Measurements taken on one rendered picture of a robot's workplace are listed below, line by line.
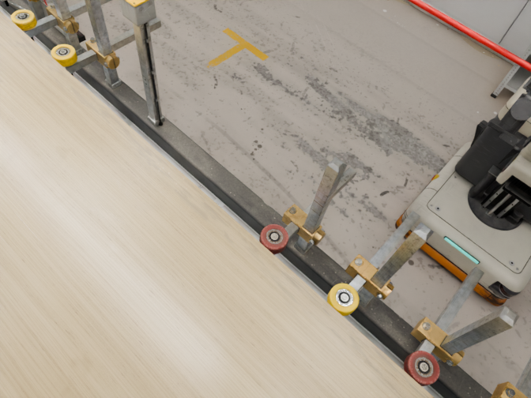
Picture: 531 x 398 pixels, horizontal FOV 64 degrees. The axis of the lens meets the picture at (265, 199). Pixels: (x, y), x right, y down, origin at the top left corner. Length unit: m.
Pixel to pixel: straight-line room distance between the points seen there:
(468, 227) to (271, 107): 1.35
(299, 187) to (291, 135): 0.38
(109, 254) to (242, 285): 0.36
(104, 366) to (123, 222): 0.38
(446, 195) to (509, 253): 0.38
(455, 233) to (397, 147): 0.79
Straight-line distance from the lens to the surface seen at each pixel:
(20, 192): 1.37
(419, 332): 1.31
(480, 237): 2.26
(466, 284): 1.44
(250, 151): 2.51
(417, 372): 1.18
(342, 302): 1.17
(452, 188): 2.34
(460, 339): 1.24
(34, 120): 1.52
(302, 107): 2.79
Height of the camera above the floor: 1.97
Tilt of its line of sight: 58 degrees down
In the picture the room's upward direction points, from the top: 12 degrees clockwise
